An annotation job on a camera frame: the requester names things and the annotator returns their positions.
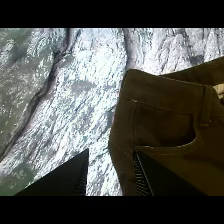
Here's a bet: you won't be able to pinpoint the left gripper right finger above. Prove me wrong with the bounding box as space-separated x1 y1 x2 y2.
132 150 208 197

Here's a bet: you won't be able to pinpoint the brown pants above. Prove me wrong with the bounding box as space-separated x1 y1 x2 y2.
108 56 224 197

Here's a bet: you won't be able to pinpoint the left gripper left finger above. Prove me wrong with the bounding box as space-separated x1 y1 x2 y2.
14 148 90 197

